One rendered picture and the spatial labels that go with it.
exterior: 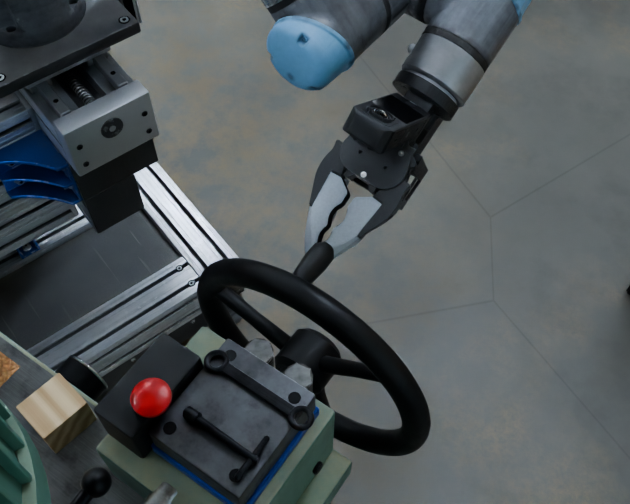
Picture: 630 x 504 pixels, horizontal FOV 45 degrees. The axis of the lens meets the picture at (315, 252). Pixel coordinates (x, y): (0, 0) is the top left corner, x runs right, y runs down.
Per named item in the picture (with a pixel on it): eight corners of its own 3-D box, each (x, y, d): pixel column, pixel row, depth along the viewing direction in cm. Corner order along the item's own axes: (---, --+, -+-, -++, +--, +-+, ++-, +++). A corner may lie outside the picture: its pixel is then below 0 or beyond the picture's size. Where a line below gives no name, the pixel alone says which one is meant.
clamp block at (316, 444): (338, 451, 69) (341, 413, 62) (246, 582, 63) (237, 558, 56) (210, 365, 74) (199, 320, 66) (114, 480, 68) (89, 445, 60)
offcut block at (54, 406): (97, 419, 68) (87, 402, 65) (56, 454, 66) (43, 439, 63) (70, 389, 69) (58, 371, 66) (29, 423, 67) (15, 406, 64)
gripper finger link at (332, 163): (338, 225, 78) (386, 153, 77) (335, 222, 76) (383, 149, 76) (302, 201, 79) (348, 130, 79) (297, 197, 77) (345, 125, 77)
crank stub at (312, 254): (319, 250, 77) (340, 259, 75) (285, 291, 74) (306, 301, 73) (315, 233, 75) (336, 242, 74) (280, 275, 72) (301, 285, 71)
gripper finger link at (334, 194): (320, 268, 82) (368, 195, 82) (306, 262, 76) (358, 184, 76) (297, 252, 83) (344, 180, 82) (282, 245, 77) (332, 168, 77)
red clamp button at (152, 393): (181, 395, 57) (179, 389, 56) (154, 427, 55) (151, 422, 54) (150, 374, 58) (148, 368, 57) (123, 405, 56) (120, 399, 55)
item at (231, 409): (319, 413, 62) (320, 385, 57) (235, 529, 57) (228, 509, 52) (194, 330, 66) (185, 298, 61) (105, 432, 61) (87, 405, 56)
